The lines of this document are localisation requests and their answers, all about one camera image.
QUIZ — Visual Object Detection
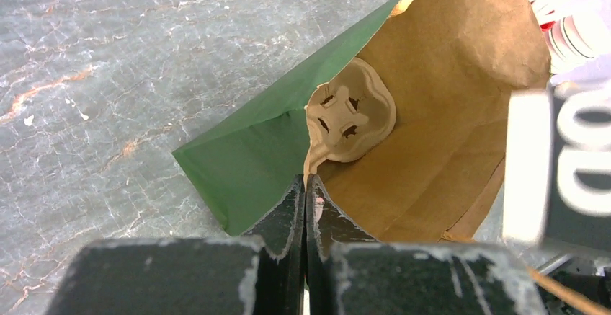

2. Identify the green paper bag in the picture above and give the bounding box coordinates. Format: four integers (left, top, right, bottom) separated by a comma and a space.
174, 0, 550, 242

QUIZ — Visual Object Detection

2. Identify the red cup holder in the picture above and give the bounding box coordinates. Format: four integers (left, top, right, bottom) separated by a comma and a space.
540, 21, 556, 32

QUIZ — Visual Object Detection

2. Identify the brown cup carrier tray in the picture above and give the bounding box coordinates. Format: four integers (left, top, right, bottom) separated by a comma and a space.
303, 58, 396, 181

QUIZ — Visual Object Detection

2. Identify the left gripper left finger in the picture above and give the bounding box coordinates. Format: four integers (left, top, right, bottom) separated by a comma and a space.
48, 176, 305, 314

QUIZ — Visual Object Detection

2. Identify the stack of paper cups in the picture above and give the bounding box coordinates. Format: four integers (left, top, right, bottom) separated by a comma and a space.
544, 12, 610, 74

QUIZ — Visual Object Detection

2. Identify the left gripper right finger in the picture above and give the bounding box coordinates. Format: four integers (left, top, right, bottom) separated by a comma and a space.
305, 175, 546, 314

